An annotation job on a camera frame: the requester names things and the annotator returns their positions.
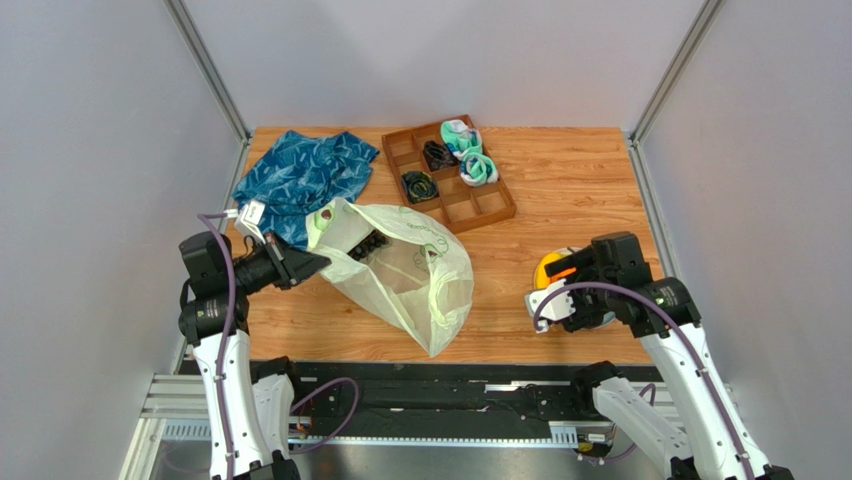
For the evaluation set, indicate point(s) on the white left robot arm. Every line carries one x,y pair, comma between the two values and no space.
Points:
248,413

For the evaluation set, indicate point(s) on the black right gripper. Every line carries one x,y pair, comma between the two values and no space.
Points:
584,267

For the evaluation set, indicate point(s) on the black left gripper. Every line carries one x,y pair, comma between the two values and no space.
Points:
289,264

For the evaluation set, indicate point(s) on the fake orange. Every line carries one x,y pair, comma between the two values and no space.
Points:
562,274

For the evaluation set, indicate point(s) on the teal white sock upper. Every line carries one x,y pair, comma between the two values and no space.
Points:
461,139

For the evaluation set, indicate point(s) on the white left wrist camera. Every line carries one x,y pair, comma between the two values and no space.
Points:
247,220

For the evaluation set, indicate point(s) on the translucent white plastic bag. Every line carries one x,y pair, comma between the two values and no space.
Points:
422,282

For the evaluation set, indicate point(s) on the black patterned rolled sock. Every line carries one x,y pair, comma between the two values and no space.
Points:
438,156

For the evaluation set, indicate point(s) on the teal white sock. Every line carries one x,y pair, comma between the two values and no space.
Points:
478,170
461,139

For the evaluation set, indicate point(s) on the right aluminium frame post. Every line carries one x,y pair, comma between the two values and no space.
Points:
702,23

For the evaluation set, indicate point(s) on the teal white sock lower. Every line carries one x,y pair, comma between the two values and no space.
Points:
478,170

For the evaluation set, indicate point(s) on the wooden compartment tray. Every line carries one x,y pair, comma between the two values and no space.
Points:
456,205

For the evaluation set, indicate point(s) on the fake yellow banana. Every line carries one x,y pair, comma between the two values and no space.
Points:
540,277

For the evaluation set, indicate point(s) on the dark green leaf rolled sock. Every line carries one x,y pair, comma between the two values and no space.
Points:
419,186

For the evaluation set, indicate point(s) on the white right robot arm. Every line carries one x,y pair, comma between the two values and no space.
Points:
610,280

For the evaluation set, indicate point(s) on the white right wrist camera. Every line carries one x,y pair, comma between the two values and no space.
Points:
549,305

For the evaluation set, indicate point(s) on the fake black grape bunch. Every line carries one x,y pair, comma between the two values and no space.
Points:
373,241

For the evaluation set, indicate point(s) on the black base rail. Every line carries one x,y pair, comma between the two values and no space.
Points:
434,400

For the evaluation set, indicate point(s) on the grey aluminium frame post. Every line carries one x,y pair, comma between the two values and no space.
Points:
193,38

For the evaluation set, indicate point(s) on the cream and blue plate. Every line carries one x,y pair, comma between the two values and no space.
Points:
580,258

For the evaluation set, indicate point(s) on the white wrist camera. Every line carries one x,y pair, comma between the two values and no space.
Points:
247,220
549,305

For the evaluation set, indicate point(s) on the blue shark print cloth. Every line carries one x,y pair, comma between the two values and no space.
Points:
299,174

